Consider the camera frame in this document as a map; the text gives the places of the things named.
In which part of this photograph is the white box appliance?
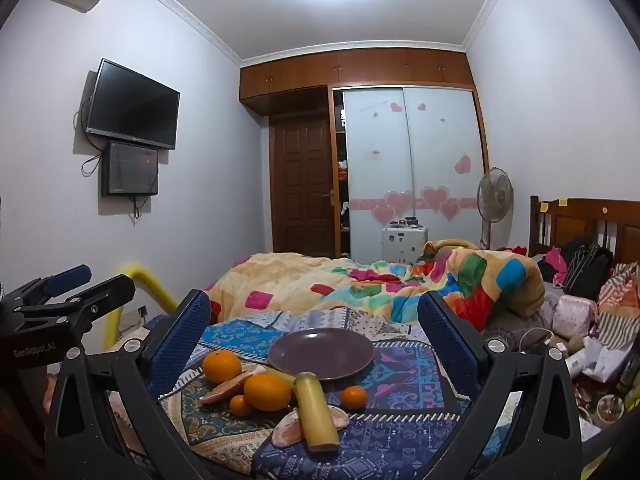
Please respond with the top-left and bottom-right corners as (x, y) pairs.
(382, 224), (429, 265)

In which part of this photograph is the wooden overhead cabinet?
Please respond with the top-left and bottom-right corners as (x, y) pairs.
(239, 47), (475, 117)

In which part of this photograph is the colourful checked quilt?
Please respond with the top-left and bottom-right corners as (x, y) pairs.
(204, 239), (547, 337)

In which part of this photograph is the pink cloth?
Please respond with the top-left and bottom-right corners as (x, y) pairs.
(544, 246), (567, 275)

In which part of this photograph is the wooden bed headboard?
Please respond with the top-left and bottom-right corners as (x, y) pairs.
(529, 196), (640, 267)

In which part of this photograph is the large orange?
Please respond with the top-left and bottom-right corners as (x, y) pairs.
(243, 374), (292, 412)
(202, 350), (242, 384)

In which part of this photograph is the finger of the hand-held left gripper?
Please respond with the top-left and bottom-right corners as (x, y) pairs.
(20, 274), (137, 333)
(7, 264), (93, 311)

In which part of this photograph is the wall-mounted black television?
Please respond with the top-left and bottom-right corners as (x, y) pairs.
(86, 58), (181, 151)

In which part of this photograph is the banana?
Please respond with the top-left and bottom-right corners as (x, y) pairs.
(264, 366), (297, 385)

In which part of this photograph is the white charger cable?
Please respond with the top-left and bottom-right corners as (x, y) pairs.
(519, 327), (568, 358)

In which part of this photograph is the brown wooden door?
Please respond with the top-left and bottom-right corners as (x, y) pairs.
(269, 114), (336, 259)

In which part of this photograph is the striped fabric bag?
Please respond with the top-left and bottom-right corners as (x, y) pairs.
(597, 262), (640, 357)

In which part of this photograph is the pink pomelo wedge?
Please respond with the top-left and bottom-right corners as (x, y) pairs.
(199, 364), (267, 406)
(272, 404), (351, 448)

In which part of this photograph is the pink quilted bag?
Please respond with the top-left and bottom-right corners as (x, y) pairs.
(552, 294), (599, 339)

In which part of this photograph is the yellow plastic chair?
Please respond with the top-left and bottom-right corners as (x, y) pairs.
(102, 262), (179, 352)

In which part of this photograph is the purple round plate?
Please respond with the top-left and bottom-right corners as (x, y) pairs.
(268, 328), (376, 382)

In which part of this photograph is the black television cable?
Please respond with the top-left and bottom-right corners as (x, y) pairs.
(74, 71), (103, 178)

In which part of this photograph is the open wardrobe shelf section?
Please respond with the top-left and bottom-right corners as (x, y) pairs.
(333, 90), (352, 257)

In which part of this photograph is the frosted sliding wardrobe door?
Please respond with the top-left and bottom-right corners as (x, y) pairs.
(403, 86), (487, 252)
(342, 87), (414, 264)

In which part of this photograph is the standing electric fan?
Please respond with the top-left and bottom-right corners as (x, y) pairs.
(476, 166), (515, 252)

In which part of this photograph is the black backpack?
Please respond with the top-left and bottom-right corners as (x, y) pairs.
(562, 242), (615, 302)

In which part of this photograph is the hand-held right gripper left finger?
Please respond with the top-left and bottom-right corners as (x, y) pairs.
(47, 287), (221, 480)

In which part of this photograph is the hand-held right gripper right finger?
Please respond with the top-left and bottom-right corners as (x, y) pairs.
(417, 290), (586, 480)

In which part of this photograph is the blue patterned blanket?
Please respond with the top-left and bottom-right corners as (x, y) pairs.
(160, 306), (506, 480)

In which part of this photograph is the long sugar cane piece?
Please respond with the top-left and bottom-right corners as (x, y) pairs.
(295, 371), (340, 456)

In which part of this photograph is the white plastic bag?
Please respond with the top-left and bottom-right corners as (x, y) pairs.
(581, 336), (632, 382)

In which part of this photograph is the small black wall monitor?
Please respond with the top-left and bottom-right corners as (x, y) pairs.
(101, 141), (160, 197)

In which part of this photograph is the black monitor cable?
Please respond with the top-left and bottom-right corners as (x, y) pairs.
(130, 194), (152, 222)

